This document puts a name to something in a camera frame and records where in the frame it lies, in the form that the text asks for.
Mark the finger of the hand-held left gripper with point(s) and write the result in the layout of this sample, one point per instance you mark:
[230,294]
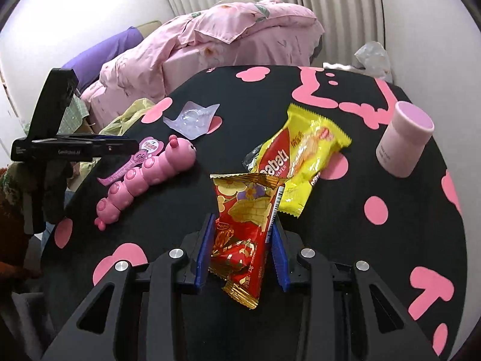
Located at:
[116,146]

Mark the pink floral bedding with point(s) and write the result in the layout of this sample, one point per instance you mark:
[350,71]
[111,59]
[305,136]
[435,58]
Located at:
[225,45]

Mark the yellow plastic bag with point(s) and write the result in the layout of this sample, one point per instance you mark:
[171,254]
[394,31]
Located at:
[127,120]

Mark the pink toy tag card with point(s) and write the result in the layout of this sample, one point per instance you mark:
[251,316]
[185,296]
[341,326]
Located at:
[144,150]

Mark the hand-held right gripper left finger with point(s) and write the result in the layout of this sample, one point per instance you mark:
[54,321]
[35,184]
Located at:
[204,248]

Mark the clear plastic bag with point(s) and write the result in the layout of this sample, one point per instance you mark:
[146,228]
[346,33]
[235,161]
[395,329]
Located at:
[372,58]

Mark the purple pillow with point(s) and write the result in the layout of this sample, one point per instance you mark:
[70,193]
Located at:
[105,52]

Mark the clear plastic blister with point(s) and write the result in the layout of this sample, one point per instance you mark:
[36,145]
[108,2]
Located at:
[191,118]

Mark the red and gold snack packet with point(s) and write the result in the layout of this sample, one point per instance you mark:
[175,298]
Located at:
[240,225]

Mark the yellow wafer packet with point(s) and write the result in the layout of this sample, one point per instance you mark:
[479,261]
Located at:
[300,158]

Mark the green plaid cloth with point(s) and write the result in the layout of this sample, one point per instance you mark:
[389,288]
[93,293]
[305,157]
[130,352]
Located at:
[77,114]

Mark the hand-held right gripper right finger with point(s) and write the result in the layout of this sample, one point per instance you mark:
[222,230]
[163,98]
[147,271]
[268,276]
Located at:
[280,259]

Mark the pink caterpillar toy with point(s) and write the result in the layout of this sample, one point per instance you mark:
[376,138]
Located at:
[150,169]

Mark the pink cylindrical bottle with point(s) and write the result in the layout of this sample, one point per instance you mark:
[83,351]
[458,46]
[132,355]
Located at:
[402,146]

